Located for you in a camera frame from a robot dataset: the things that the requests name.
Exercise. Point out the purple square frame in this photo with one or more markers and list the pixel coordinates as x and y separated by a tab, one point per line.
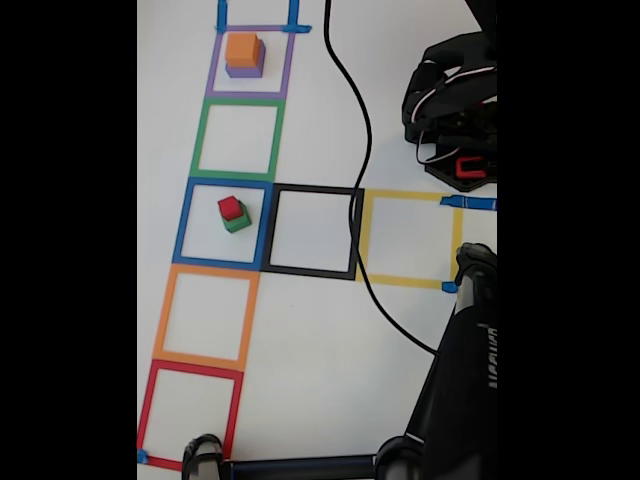
214	70

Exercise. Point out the black camera tripod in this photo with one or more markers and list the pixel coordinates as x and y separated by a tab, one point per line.
460	375

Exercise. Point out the blue square frame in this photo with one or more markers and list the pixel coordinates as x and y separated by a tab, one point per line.
181	225

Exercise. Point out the red printed clamp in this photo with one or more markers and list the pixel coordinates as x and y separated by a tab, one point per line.
470	172

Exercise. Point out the black square frame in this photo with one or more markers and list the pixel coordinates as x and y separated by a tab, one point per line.
267	230

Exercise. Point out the green square frame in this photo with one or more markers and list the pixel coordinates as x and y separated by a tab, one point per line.
197	145

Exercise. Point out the purple cube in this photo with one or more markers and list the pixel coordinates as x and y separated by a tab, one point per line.
242	72

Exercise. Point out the yellow square frame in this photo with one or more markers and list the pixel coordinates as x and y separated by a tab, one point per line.
400	281

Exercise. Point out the red square frame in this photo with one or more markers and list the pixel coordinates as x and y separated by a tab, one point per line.
146	410

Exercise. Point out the orange square frame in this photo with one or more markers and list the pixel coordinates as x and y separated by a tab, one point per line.
162	320

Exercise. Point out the green cube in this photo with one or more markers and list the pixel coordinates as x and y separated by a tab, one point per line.
237	225

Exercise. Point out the small red cube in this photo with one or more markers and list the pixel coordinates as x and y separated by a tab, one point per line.
230	207

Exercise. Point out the orange cube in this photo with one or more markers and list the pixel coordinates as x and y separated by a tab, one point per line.
242	50

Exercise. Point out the blue tape strip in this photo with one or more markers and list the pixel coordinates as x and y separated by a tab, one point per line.
449	287
470	203
294	12
222	15
142	456

